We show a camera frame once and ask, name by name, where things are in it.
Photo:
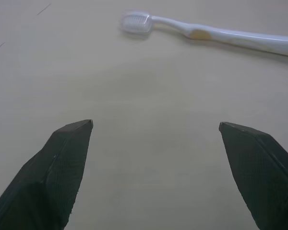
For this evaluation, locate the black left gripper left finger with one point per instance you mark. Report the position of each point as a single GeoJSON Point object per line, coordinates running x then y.
{"type": "Point", "coordinates": [48, 182]}

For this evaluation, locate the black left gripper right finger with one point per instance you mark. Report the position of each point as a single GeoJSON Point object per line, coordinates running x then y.
{"type": "Point", "coordinates": [261, 177]}

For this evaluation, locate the white toothbrush with clear cap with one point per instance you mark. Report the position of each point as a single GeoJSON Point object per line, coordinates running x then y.
{"type": "Point", "coordinates": [220, 33]}

